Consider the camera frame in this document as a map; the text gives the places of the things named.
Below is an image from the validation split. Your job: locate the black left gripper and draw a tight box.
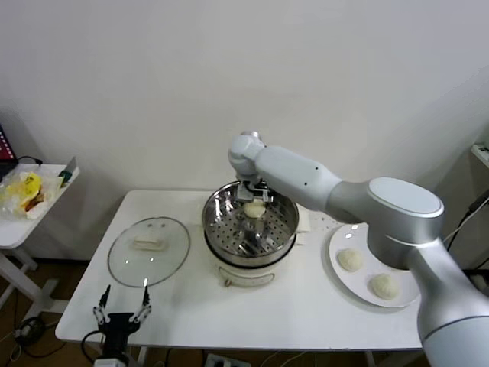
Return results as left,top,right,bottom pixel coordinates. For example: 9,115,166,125
92,284,153,359

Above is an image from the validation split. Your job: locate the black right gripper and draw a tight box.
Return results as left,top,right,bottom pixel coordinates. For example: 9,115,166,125
237,177,274,204

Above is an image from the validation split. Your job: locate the white steamed baozi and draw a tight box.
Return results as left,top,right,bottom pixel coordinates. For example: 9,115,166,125
335,247,364,273
367,272,401,300
243,201,266,219

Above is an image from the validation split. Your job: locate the round glass pot lid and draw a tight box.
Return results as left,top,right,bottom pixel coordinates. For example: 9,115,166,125
106,216,191,288

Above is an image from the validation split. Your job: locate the stainless steel steamer basket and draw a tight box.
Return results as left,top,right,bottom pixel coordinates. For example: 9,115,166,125
189,179,313,265

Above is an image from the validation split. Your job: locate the white side table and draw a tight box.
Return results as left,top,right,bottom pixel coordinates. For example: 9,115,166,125
0,164,81,318

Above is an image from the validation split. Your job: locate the round white plate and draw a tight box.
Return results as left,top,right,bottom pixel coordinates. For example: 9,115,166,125
328,222,421,309

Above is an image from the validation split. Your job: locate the green and grey booklet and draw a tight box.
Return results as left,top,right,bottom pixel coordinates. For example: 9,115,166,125
57,155,80,187

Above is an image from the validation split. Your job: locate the clear plastic bag yellow food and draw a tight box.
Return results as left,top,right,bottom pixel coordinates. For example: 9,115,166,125
0,170,64,222

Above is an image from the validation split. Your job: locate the laptop with dark red screen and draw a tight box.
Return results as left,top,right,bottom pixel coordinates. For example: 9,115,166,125
0,124,18,179

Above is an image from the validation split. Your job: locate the white shelf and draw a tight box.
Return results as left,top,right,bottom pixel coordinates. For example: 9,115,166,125
469,143,489,169

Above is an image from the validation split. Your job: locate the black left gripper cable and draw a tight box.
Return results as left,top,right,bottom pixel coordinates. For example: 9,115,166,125
80,329,105,367

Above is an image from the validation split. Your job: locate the black floor cable bundle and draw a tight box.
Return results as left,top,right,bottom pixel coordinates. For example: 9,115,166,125
0,317,62,362

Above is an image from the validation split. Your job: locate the black cable with plug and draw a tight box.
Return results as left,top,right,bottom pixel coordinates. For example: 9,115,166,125
442,190,489,249

